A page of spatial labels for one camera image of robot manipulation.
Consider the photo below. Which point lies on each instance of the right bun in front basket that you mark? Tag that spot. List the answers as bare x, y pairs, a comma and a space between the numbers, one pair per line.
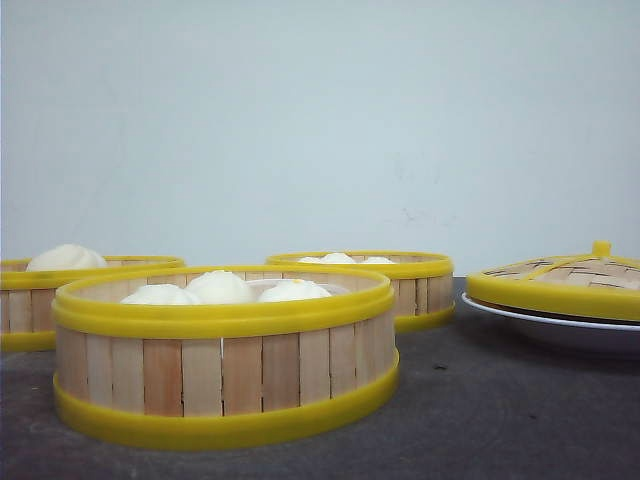
293, 290

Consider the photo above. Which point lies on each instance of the left bun in back basket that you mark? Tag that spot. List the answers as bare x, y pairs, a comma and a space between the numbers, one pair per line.
310, 259

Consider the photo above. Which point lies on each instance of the left bun in front basket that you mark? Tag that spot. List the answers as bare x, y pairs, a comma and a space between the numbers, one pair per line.
161, 294

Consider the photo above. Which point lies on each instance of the middle bun in front basket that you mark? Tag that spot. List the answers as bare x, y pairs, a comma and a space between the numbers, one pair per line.
220, 287

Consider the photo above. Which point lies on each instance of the white plate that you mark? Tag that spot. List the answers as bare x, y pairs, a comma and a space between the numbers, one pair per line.
589, 337

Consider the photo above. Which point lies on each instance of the woven bamboo steamer lid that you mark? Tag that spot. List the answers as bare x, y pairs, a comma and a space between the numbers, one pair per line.
598, 284

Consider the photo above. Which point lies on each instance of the bun in basket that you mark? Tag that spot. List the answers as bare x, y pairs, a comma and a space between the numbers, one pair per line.
310, 259
338, 258
293, 290
220, 287
66, 257
161, 294

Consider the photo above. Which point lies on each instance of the middle bun in back basket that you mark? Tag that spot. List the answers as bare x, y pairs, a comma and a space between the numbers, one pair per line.
338, 258

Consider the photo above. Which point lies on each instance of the bamboo steamer basket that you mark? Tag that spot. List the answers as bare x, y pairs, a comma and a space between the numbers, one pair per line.
208, 377
422, 282
27, 323

